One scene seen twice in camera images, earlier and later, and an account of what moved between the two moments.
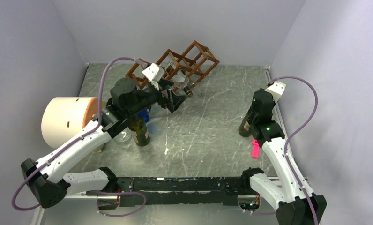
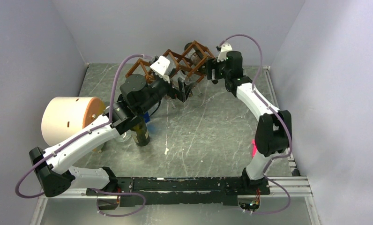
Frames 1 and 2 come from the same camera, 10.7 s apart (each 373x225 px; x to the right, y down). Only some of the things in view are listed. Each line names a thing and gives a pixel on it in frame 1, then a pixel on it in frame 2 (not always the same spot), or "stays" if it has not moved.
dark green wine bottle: (138, 126) stays
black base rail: (179, 191) stays
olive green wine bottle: (244, 129) → (195, 56)
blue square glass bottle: (144, 113) stays
